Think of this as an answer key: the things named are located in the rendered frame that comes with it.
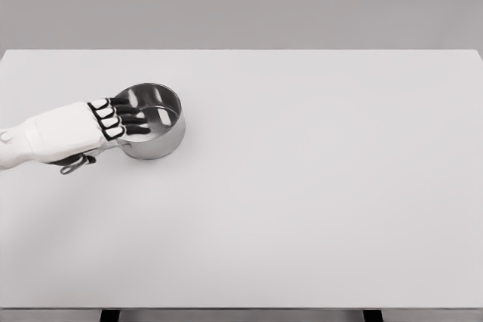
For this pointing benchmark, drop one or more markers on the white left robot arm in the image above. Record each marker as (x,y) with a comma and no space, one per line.
(11,145)

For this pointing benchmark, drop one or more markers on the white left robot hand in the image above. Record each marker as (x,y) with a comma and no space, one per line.
(64,127)

